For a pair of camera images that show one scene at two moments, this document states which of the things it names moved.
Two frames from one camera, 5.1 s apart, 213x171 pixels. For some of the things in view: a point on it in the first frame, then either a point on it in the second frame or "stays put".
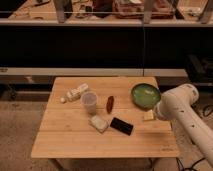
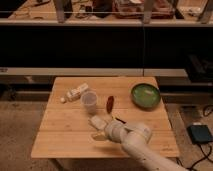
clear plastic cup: [89, 100] stays put
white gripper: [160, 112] to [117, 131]
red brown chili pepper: [110, 103] stays put
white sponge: [98, 123] stays put
